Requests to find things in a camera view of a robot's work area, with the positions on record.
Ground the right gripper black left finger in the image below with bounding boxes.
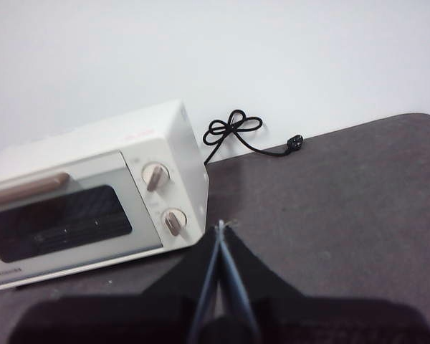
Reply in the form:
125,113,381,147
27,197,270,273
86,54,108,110
6,221,222,344

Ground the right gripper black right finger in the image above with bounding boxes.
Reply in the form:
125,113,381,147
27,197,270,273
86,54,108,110
220,221,430,344

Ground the glass oven door beige handle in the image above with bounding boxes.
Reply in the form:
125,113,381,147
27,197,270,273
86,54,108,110
0,150,165,277

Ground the beige oven knob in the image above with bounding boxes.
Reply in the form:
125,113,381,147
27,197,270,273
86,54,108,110
140,161,172,193
160,206,188,238

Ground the white toaster oven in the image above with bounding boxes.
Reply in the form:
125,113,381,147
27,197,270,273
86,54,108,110
0,99,211,290

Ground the black power cable with plug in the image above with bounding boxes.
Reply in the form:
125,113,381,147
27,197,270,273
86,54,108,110
203,109,305,166

